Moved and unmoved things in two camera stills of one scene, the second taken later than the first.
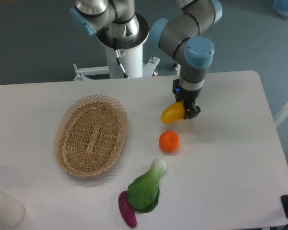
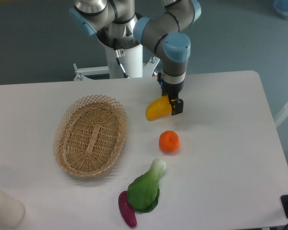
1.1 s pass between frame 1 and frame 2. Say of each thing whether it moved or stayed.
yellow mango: moved
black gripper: moved
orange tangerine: stayed
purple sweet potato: stayed
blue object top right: stayed
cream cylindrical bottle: stayed
